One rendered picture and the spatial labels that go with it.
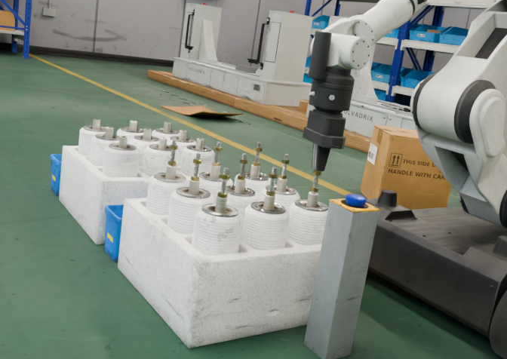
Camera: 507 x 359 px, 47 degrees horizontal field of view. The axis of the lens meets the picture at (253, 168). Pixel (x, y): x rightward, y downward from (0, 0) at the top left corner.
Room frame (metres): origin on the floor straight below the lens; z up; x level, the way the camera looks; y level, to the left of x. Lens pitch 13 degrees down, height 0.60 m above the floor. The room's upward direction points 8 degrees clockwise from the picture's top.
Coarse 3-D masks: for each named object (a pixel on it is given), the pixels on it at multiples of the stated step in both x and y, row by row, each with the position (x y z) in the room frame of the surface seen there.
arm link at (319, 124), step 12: (312, 96) 1.23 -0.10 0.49; (324, 96) 1.21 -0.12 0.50; (336, 96) 1.21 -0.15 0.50; (348, 96) 1.22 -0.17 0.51; (324, 108) 1.21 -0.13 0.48; (336, 108) 1.21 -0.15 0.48; (348, 108) 1.23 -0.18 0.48; (312, 120) 1.25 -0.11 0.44; (324, 120) 1.21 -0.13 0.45; (336, 120) 1.21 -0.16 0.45; (312, 132) 1.24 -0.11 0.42; (324, 132) 1.20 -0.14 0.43; (336, 132) 1.21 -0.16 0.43; (324, 144) 1.20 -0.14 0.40; (336, 144) 1.19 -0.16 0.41
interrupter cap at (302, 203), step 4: (300, 200) 1.27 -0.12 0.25; (304, 200) 1.28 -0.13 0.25; (296, 204) 1.24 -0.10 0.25; (300, 204) 1.24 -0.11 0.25; (304, 204) 1.25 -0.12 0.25; (320, 204) 1.26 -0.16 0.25; (324, 204) 1.26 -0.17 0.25; (304, 208) 1.22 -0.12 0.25; (308, 208) 1.21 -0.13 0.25; (312, 208) 1.22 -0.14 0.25; (316, 208) 1.23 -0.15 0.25; (320, 208) 1.23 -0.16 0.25; (324, 208) 1.24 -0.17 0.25
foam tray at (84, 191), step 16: (64, 160) 1.74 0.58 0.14; (80, 160) 1.62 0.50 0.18; (64, 176) 1.73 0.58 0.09; (80, 176) 1.60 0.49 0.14; (96, 176) 1.49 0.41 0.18; (144, 176) 1.55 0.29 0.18; (64, 192) 1.72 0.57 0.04; (80, 192) 1.59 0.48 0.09; (96, 192) 1.48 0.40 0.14; (112, 192) 1.47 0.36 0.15; (128, 192) 1.49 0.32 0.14; (144, 192) 1.52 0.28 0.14; (80, 208) 1.58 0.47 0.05; (96, 208) 1.47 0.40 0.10; (80, 224) 1.57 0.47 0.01; (96, 224) 1.46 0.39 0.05; (96, 240) 1.45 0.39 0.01
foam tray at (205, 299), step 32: (128, 224) 1.29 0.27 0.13; (160, 224) 1.18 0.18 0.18; (128, 256) 1.28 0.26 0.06; (160, 256) 1.14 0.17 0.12; (192, 256) 1.03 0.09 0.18; (224, 256) 1.05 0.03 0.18; (256, 256) 1.08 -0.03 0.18; (288, 256) 1.13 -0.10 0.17; (160, 288) 1.13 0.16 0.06; (192, 288) 1.02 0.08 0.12; (224, 288) 1.04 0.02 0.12; (256, 288) 1.09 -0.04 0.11; (288, 288) 1.14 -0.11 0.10; (192, 320) 1.01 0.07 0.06; (224, 320) 1.05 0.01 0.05; (256, 320) 1.09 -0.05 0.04; (288, 320) 1.14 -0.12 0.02
